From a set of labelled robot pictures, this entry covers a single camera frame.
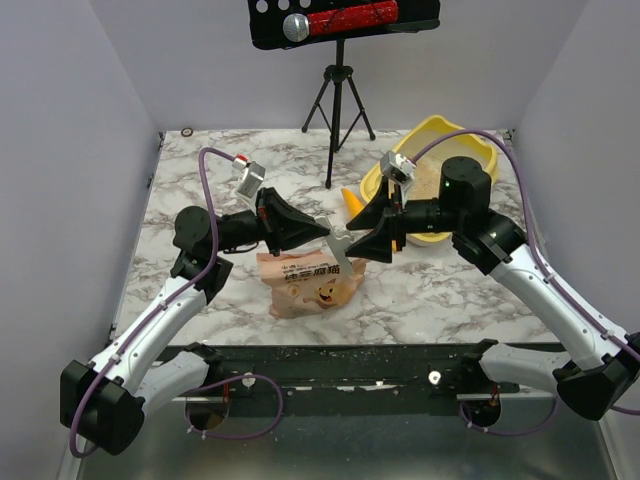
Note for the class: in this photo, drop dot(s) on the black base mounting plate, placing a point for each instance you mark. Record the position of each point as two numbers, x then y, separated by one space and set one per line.
275 381

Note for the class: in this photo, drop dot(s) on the yellow litter scoop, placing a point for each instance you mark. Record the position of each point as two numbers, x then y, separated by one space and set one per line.
353 204

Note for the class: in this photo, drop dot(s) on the black tripod stand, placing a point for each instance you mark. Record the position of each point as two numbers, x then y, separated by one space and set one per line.
337 75

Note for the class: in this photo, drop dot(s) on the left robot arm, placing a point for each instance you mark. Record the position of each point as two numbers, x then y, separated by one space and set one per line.
107 399

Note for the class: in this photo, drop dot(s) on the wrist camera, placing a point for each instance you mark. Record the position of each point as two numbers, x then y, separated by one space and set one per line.
398 169
252 175

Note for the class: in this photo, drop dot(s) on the yellow litter box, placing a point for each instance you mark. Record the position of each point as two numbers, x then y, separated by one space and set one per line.
427 173

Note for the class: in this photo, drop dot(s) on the red handled microphone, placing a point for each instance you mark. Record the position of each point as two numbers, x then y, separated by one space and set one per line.
298 27

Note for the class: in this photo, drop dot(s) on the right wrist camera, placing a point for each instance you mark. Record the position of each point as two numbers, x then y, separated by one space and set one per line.
398 169

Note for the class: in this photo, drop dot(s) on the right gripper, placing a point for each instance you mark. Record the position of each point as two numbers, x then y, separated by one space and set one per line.
394 223

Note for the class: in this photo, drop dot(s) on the pink cat litter bag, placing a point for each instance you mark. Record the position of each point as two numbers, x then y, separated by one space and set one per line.
309 283

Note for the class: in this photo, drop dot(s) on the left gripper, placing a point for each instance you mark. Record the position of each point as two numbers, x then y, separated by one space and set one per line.
272 208

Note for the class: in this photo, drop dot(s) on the white bag sealing clip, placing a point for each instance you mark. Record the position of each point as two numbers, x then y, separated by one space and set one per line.
338 245

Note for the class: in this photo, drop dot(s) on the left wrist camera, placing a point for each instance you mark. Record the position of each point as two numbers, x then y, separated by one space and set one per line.
252 175

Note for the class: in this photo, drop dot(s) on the aluminium rail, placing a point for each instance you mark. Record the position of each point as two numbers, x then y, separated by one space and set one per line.
208 397

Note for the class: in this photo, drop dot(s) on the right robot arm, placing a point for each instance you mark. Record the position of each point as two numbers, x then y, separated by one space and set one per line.
599 363

